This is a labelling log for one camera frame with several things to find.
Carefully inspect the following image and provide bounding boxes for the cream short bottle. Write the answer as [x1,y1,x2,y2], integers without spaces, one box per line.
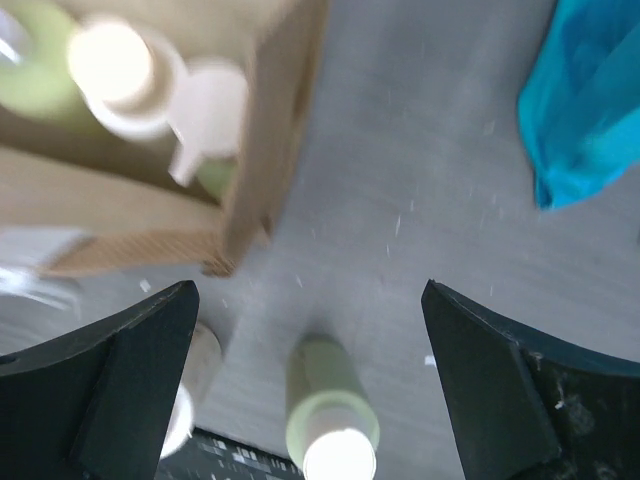
[160,322,223,460]

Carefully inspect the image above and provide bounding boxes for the green bottle white cap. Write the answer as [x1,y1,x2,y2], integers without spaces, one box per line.
[1,1,99,132]

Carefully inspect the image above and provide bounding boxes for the olive green bottle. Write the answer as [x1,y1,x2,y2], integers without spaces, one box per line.
[285,333,380,480]

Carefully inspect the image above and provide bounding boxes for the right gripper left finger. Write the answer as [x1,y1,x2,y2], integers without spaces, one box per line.
[1,280,199,479]

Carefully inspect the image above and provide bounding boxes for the teal t-shirt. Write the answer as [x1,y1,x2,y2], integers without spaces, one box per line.
[517,1,639,210]

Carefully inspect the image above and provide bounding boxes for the cream labelled tall bottle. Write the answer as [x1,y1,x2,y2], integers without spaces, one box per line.
[66,13,187,143]

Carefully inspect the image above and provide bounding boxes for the green pump dispenser bottle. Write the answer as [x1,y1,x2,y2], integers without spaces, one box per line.
[167,58,249,201]

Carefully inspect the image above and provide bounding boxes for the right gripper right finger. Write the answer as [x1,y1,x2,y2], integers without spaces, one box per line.
[421,280,639,479]

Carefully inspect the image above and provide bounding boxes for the tan canvas tote bag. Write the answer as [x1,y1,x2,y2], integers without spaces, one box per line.
[1,1,329,287]

